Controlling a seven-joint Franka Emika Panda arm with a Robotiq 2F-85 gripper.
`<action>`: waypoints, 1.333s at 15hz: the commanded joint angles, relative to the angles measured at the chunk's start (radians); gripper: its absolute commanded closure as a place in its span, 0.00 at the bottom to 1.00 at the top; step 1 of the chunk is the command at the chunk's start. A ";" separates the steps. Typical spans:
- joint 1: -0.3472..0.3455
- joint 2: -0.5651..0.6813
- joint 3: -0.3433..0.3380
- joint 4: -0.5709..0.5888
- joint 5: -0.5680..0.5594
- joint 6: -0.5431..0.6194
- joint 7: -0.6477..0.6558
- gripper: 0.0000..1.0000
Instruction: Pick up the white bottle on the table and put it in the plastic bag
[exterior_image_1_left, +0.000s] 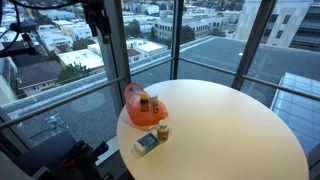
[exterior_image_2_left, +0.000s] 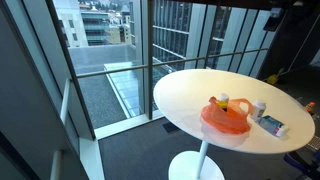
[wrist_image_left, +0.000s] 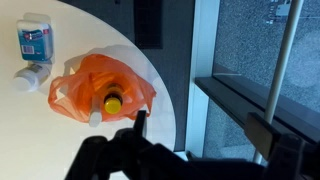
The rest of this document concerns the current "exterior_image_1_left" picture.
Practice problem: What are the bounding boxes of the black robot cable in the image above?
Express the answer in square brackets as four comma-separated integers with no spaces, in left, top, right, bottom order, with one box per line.
[0,0,22,53]

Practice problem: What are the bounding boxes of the black external camera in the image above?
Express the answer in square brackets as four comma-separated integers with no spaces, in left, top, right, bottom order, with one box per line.
[9,20,38,34]

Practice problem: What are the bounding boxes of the blue and white box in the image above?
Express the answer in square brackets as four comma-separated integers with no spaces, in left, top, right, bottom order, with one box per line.
[133,132,160,158]

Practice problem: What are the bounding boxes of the wide grey window pillar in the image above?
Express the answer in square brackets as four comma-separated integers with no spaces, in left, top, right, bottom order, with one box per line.
[98,0,132,116]

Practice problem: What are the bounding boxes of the orange plastic bag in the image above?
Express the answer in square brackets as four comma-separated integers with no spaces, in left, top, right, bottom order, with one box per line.
[123,82,169,128]

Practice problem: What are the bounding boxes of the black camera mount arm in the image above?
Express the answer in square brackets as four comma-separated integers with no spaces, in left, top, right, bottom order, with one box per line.
[0,31,40,58]

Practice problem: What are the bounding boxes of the grey metal handrail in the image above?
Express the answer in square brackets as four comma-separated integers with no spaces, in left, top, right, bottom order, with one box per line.
[0,75,126,130]
[177,57,320,102]

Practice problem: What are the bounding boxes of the yellow capped brown bottle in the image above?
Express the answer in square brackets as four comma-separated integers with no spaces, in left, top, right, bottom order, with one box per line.
[139,94,150,113]

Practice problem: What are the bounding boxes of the dark grey equipment case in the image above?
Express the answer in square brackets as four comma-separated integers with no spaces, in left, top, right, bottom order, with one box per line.
[13,129,78,178]

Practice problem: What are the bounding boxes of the slim vertical window mullion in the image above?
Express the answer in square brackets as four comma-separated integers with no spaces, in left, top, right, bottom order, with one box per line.
[169,0,185,81]

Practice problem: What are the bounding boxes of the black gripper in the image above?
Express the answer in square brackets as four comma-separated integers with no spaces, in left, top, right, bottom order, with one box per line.
[81,0,113,45]

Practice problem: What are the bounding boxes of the white capped pill bottle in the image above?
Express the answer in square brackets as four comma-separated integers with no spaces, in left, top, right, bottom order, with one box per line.
[156,118,170,143]

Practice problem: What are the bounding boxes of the black clamp with orange parts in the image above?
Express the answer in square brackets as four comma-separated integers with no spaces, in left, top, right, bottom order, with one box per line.
[49,139,111,180]

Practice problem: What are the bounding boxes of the slanted grey window mullion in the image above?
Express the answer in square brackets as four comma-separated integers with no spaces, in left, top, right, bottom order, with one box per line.
[231,0,268,91]

